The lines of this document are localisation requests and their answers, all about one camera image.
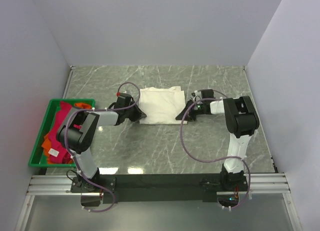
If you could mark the magenta t shirt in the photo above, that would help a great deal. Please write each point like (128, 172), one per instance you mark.
(54, 151)

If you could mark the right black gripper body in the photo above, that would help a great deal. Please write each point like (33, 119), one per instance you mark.
(195, 110)

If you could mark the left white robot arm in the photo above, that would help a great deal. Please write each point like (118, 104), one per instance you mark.
(77, 131)

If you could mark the black base beam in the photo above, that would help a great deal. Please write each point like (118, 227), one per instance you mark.
(170, 187)

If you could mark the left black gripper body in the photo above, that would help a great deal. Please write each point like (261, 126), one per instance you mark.
(133, 113)

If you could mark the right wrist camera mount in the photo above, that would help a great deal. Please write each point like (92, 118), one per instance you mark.
(196, 93)

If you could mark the aluminium frame rail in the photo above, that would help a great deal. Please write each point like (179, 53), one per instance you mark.
(55, 185)

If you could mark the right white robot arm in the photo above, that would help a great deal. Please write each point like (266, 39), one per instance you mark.
(241, 121)

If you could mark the white t shirt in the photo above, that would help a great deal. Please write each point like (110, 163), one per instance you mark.
(161, 105)

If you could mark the green plastic bin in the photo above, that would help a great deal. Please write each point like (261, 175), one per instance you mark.
(38, 158)

